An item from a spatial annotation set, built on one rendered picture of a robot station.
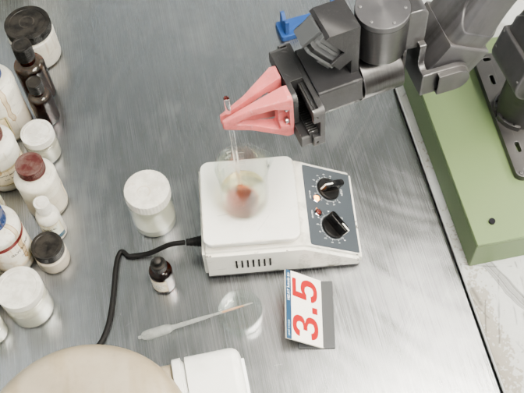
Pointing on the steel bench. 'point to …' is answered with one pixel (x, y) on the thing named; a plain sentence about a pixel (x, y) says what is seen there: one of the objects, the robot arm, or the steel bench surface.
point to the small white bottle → (49, 216)
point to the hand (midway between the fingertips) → (228, 120)
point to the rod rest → (285, 28)
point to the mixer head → (130, 373)
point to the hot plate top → (285, 185)
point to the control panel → (345, 210)
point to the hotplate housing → (314, 253)
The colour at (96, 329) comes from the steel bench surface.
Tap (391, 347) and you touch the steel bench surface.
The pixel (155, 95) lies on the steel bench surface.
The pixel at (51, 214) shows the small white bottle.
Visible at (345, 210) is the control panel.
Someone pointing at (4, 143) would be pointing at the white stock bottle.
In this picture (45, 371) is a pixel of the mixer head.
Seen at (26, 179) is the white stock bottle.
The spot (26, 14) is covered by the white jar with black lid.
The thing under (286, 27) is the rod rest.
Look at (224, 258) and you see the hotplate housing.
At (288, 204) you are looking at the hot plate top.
